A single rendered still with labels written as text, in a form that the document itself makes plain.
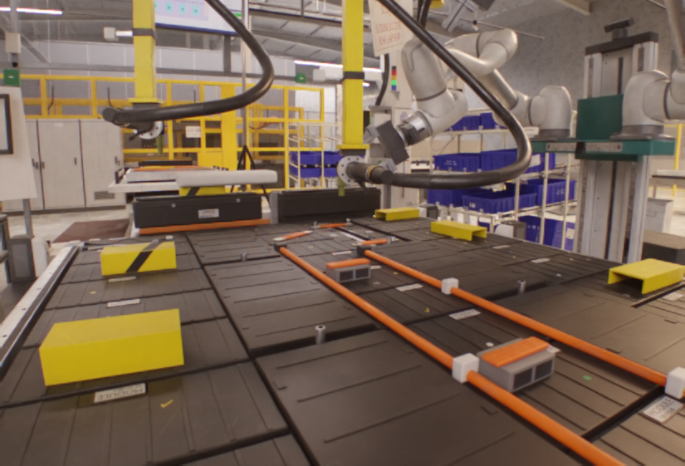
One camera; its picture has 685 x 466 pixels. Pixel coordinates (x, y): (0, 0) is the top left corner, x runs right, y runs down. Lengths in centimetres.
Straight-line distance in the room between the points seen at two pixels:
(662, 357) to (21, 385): 75
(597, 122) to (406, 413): 193
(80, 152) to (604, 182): 939
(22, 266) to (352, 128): 107
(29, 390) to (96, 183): 944
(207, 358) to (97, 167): 945
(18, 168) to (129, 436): 321
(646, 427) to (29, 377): 65
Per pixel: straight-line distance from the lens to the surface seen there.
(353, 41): 117
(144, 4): 135
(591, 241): 233
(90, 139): 993
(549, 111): 219
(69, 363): 54
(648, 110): 189
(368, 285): 77
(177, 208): 141
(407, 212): 152
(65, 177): 1002
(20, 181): 357
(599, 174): 229
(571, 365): 57
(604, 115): 218
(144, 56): 131
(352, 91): 114
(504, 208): 368
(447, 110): 126
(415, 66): 121
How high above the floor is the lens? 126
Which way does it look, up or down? 8 degrees down
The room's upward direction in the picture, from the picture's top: straight up
